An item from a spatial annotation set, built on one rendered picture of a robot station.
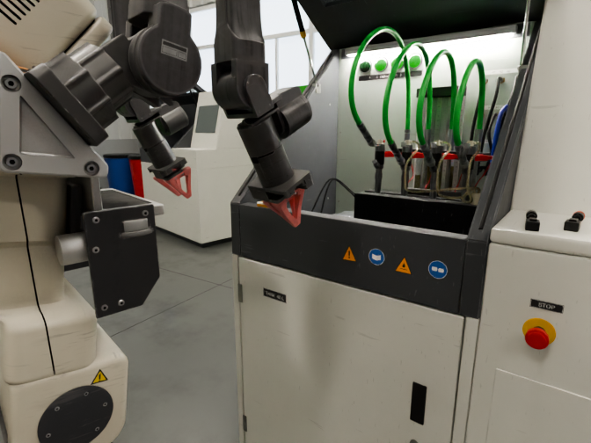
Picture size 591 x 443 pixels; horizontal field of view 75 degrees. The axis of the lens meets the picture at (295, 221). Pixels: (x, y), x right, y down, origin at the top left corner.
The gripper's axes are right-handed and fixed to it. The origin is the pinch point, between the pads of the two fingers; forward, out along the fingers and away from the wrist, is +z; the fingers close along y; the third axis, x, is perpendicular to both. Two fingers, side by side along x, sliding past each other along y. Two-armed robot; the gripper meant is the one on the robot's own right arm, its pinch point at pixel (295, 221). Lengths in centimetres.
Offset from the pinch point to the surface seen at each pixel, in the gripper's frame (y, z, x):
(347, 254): 6.2, 21.8, -14.5
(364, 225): 2.2, 15.2, -18.7
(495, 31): -1, -4, -87
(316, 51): 352, 55, -382
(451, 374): -19.3, 43.1, -8.8
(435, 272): -14.3, 23.1, -17.9
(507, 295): -27.5, 25.7, -19.3
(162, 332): 154, 105, 13
